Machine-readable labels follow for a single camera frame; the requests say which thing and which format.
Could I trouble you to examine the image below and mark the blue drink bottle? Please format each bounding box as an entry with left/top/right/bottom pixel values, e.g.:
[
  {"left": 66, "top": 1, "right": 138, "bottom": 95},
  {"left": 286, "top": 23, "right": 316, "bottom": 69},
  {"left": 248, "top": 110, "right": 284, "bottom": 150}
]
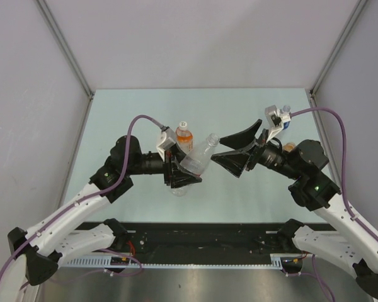
[{"left": 281, "top": 105, "right": 291, "bottom": 130}]

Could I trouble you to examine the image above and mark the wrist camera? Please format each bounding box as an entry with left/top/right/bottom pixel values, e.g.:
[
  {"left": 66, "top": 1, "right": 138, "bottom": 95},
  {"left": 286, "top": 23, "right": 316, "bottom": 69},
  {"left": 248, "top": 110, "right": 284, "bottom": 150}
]
[
  {"left": 156, "top": 126, "right": 176, "bottom": 160},
  {"left": 265, "top": 105, "right": 284, "bottom": 142}
]

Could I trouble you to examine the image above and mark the clear water bottle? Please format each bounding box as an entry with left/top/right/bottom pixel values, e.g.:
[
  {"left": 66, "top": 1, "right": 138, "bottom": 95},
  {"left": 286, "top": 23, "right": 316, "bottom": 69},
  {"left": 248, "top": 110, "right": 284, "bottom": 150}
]
[{"left": 169, "top": 133, "right": 221, "bottom": 198}]

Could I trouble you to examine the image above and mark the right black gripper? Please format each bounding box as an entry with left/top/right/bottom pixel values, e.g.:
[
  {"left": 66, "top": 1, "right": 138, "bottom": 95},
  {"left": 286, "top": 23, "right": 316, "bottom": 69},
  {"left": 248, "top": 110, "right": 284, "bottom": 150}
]
[{"left": 211, "top": 119, "right": 302, "bottom": 180}]

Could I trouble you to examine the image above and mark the orange drink bottle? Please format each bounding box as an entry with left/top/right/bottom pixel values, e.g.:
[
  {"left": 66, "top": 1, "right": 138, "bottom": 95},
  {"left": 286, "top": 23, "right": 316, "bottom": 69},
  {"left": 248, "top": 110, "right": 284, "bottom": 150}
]
[{"left": 175, "top": 121, "right": 193, "bottom": 154}]

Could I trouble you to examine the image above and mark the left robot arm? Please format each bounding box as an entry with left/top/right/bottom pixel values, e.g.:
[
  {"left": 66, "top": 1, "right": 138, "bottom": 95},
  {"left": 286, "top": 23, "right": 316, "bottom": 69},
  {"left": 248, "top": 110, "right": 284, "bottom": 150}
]
[{"left": 0, "top": 131, "right": 201, "bottom": 301}]

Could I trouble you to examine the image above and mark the left aluminium frame post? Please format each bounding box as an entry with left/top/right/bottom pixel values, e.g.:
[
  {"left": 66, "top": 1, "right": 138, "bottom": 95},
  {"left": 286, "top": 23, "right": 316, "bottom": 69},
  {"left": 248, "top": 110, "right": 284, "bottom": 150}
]
[{"left": 34, "top": 0, "right": 93, "bottom": 99}]

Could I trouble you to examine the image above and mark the orange juice bottle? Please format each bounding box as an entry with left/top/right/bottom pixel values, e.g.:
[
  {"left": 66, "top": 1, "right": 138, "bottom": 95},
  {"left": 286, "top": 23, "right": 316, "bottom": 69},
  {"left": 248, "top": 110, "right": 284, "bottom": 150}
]
[{"left": 283, "top": 142, "right": 296, "bottom": 152}]

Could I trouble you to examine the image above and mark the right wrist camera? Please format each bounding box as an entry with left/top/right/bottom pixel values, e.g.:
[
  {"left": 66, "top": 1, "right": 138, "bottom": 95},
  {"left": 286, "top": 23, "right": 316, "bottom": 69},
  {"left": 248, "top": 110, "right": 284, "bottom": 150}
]
[{"left": 265, "top": 105, "right": 284, "bottom": 142}]

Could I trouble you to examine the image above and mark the white cable duct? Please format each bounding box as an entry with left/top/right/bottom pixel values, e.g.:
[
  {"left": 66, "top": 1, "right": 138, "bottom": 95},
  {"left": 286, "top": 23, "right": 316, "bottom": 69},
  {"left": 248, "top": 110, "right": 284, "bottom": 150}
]
[{"left": 63, "top": 254, "right": 304, "bottom": 270}]

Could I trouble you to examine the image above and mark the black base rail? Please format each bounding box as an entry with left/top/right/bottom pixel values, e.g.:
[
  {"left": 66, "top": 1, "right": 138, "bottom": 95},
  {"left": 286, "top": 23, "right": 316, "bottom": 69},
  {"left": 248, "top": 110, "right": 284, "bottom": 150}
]
[{"left": 75, "top": 221, "right": 347, "bottom": 265}]

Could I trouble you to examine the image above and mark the aluminium frame post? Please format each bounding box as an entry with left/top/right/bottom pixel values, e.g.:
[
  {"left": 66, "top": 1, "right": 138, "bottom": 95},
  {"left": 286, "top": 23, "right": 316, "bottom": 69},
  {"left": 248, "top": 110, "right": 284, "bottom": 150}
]
[
  {"left": 34, "top": 0, "right": 93, "bottom": 99},
  {"left": 309, "top": 0, "right": 369, "bottom": 96}
]

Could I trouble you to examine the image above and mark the right aluminium frame post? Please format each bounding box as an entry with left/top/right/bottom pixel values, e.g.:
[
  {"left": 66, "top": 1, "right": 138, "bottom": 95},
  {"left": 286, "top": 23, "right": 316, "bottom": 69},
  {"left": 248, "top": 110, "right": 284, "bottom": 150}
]
[{"left": 309, "top": 0, "right": 369, "bottom": 96}]

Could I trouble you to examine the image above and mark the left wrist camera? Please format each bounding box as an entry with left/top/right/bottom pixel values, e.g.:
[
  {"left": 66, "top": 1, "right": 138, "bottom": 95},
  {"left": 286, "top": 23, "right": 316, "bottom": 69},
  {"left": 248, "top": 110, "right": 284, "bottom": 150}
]
[{"left": 156, "top": 126, "right": 176, "bottom": 160}]

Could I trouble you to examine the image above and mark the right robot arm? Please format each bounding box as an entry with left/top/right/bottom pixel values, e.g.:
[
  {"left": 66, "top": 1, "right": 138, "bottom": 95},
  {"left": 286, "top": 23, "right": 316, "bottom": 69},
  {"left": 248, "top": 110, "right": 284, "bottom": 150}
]
[{"left": 212, "top": 120, "right": 378, "bottom": 300}]

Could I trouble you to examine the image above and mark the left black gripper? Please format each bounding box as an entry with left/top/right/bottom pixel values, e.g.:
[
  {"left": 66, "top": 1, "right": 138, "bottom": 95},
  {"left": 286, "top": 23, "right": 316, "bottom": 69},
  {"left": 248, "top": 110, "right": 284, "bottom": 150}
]
[{"left": 125, "top": 142, "right": 202, "bottom": 188}]

